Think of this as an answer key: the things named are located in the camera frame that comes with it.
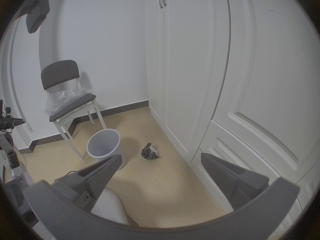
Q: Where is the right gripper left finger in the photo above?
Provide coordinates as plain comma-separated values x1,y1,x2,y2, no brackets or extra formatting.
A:
53,154,123,213

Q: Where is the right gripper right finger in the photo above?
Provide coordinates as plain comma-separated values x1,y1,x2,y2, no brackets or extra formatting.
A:
201,153,270,212

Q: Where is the black plastic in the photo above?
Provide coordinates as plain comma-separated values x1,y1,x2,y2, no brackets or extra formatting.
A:
141,142,160,160

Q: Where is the clear plastic bag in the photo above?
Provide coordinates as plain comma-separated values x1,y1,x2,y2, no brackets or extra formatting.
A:
44,88,92,116

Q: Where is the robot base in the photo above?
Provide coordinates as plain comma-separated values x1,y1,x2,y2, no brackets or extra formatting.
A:
2,178,139,228

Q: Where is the white trash bin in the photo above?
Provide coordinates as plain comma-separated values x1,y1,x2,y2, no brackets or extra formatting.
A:
86,128,127,171

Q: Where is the grey and white chair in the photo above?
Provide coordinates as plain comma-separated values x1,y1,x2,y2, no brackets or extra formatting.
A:
41,60,107,159

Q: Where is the white wardrobe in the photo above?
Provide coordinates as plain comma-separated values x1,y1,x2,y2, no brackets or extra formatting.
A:
146,0,320,234

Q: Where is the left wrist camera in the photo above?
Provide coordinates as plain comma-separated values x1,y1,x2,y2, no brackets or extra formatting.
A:
0,99,12,117

